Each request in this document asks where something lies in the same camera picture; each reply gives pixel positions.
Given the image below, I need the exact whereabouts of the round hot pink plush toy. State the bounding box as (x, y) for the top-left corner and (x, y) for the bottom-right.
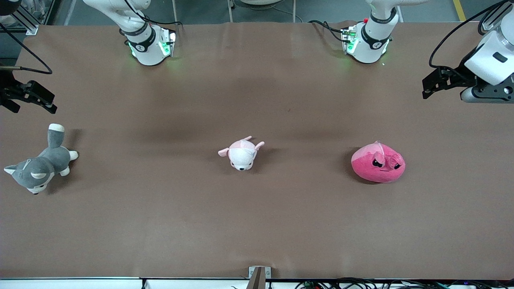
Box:
(351, 141), (406, 184)

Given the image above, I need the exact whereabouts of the grey white husky plush toy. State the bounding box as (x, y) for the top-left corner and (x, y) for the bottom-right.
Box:
(4, 123), (79, 195)

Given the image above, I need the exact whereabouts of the pale pink white plush toy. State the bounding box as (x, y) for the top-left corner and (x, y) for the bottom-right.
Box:
(218, 136), (265, 171)

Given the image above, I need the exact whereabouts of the brown table cover sheet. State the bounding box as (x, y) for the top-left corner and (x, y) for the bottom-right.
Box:
(0, 21), (514, 280)

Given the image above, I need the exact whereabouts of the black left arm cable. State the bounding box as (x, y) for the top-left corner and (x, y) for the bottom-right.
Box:
(428, 0), (511, 69)

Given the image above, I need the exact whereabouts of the black left base cable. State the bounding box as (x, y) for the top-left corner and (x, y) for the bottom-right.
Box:
(308, 20), (348, 43)

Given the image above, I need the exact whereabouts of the white table edge rail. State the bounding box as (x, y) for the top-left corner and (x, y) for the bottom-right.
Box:
(0, 277), (514, 289)

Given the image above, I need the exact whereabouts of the black cable bundle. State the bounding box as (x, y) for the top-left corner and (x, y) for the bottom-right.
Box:
(295, 278), (514, 289)

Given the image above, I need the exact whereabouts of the metal table edge bracket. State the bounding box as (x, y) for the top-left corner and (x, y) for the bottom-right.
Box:
(249, 266), (271, 289)

